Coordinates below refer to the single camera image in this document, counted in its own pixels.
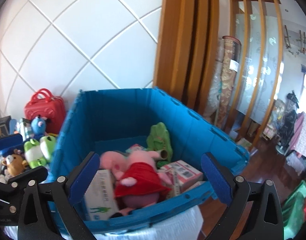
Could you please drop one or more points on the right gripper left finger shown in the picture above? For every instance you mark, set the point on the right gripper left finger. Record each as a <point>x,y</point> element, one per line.
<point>35,219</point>

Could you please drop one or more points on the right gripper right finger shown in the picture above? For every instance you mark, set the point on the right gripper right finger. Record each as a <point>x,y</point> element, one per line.
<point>265,217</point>

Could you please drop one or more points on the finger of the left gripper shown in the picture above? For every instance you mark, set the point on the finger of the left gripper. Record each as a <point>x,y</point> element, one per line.
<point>10,141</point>
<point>19,182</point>

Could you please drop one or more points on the blue white medicine box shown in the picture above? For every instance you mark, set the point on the blue white medicine box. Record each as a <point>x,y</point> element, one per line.
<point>99,197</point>

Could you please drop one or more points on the white pink barcode box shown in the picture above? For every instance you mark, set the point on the white pink barcode box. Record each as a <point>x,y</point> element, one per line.
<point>187,175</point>

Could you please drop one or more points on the pink pig plush red dress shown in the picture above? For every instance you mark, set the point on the pink pig plush red dress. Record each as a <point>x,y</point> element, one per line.
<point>138,183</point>

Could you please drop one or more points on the black gift bag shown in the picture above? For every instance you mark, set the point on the black gift bag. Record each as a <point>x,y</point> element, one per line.
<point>4,126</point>

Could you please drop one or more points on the brown bear plush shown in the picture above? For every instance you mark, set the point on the brown bear plush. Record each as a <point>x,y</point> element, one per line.
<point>15,164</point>

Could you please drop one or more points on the green frog plush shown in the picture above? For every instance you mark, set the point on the green frog plush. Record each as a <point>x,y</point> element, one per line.
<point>40,153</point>

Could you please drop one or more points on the tall white green box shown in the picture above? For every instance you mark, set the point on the tall white green box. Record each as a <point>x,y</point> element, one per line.
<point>25,128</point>

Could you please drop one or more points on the blue round plush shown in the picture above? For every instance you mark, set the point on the blue round plush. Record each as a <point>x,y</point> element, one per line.
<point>38,126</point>

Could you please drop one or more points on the red toy suitcase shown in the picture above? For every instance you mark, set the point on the red toy suitcase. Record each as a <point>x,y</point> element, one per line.
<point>46,105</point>

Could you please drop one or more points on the striped white tablecloth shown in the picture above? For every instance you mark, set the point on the striped white tablecloth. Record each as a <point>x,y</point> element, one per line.
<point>186,225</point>

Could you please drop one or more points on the blue plastic crate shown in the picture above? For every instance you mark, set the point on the blue plastic crate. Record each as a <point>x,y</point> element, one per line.
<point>115,119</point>

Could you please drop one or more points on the green plush in crate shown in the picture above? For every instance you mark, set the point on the green plush in crate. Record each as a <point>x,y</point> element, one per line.
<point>159,139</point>

